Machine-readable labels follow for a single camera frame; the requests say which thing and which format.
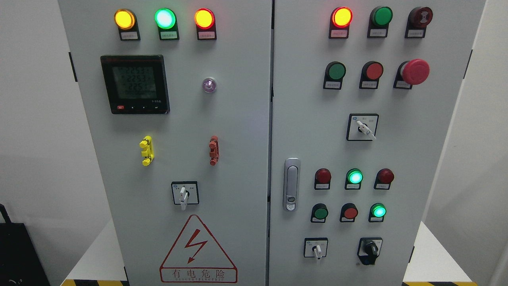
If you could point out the dark red lamp lower left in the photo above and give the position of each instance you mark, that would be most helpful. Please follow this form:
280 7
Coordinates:
322 179

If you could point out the green lit push button lower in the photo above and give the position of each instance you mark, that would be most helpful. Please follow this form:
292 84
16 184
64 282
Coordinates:
377 212

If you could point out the grey cabinet door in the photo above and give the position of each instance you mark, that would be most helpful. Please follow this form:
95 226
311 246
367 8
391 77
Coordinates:
233 193
311 123

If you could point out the red plastic terminal clip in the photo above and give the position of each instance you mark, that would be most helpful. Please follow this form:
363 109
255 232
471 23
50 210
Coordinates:
214 150

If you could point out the green lit lamp middle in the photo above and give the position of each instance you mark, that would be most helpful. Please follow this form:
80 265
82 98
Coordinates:
353 179

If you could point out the red push button lower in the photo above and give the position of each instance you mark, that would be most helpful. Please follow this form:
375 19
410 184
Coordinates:
349 212

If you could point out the red push button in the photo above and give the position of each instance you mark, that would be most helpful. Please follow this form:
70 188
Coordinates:
349 212
370 75

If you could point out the small purple clear lamp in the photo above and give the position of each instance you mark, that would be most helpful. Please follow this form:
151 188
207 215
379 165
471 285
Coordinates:
209 85

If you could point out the grey right cabinet door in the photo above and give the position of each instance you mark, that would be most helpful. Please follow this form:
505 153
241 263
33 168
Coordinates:
311 123

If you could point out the dark red buzzer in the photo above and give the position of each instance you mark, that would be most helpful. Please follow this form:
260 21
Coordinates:
418 19

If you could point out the black selector switch bottom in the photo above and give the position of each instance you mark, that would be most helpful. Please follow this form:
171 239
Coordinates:
369 250

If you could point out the dark red lamp lower right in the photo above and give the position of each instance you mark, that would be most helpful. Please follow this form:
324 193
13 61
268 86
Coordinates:
384 179

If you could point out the red-orange lit lamp left door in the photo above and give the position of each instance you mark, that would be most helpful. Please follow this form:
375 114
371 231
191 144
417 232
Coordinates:
205 24

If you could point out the yellow lit indicator lamp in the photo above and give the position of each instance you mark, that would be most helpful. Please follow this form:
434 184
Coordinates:
127 24

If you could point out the green lit indicator lamp top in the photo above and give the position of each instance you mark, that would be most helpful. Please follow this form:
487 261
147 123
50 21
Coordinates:
167 24

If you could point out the grey left cabinet door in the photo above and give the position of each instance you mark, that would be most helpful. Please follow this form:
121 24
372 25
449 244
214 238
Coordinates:
233 193

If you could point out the white selector switch upper right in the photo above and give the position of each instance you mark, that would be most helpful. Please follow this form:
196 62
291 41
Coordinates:
362 127

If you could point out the red electric warning sign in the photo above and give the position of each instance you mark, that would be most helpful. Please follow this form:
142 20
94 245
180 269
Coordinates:
197 257

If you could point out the green unlit lamp top right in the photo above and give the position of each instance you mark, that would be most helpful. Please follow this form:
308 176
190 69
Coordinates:
379 20

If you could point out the white selector switch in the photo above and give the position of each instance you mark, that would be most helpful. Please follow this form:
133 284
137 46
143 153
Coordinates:
362 127
315 248

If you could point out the red-orange lit lamp right door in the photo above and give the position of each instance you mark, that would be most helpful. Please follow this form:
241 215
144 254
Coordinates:
339 26

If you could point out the green push button upper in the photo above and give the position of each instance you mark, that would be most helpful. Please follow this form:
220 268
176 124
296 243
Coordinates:
334 74

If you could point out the black digital power meter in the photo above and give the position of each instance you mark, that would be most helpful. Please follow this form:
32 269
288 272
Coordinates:
136 84

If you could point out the white selector switch bottom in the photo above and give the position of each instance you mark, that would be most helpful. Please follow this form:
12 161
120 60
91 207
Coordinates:
315 248

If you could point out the yellow plastic terminal clip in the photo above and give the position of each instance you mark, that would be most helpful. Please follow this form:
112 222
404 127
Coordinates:
147 150

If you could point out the white selector switch door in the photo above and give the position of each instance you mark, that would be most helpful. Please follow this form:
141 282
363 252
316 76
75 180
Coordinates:
185 193

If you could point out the silver cabinet door handle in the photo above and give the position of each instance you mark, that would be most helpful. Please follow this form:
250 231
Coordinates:
291 183

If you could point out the red push button upper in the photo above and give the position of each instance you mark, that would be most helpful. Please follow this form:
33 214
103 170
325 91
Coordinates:
370 75

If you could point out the red emergency stop mushroom button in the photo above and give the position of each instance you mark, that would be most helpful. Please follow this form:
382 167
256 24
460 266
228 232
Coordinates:
411 72

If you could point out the dark red lamp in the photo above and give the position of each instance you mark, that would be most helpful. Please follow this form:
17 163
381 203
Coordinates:
384 179
322 179

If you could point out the red-orange lit lamp door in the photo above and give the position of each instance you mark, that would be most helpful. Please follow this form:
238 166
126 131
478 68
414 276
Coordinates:
339 26
205 24

